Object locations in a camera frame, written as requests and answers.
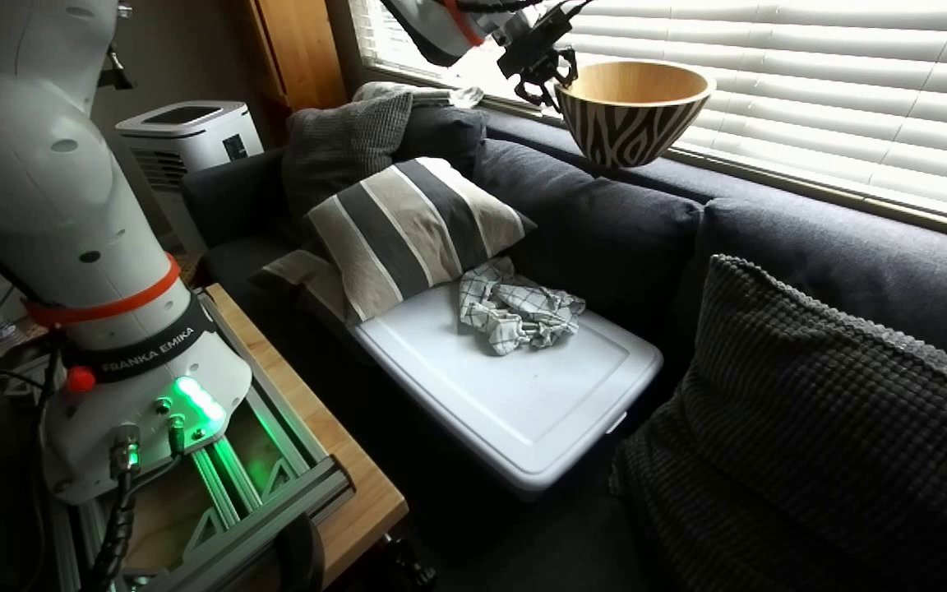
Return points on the striped grey white cushion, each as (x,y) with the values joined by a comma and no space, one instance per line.
(399,234)

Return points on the wooden side table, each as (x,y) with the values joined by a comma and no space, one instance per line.
(329,438)

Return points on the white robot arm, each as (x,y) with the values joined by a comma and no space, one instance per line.
(146,371)

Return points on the green metal robot base frame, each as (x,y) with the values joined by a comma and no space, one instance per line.
(125,445)

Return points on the white window blinds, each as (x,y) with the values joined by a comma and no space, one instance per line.
(843,94)

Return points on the crumpled silver foil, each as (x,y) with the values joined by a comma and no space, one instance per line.
(509,311)

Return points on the dark blue sofa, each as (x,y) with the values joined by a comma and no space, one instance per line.
(634,243)

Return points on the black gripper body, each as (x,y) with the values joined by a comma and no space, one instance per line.
(539,55)

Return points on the grey plastic bin lid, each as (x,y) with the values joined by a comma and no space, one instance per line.
(526,414)

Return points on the dark knitted cushion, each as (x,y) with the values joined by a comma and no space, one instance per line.
(804,447)

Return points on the wooden door frame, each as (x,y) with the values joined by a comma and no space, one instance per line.
(299,55)

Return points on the wooden zebra-pattern bowl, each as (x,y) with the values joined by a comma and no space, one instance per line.
(634,108)

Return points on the white air purifier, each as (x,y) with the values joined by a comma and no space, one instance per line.
(189,136)

